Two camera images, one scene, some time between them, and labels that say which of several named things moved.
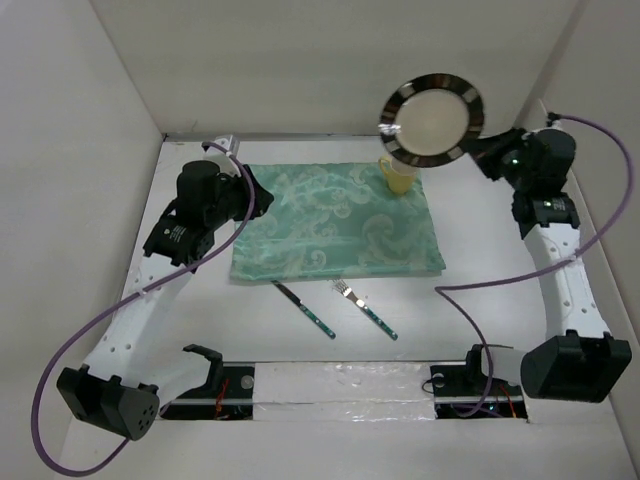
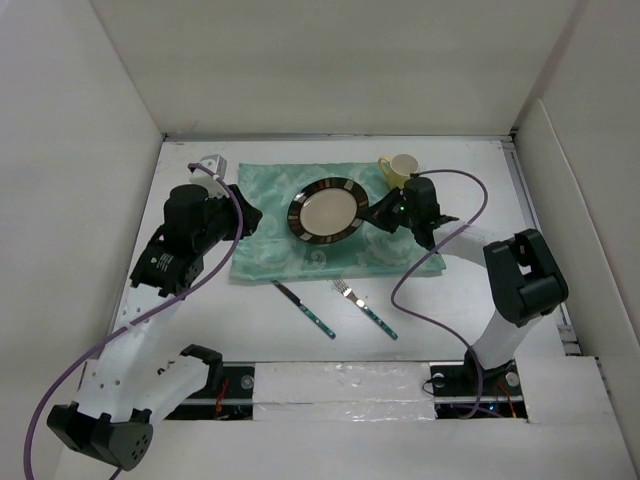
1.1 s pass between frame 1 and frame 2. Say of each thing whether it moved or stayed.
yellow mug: stayed
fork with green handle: stayed
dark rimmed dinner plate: moved
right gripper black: moved
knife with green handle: stayed
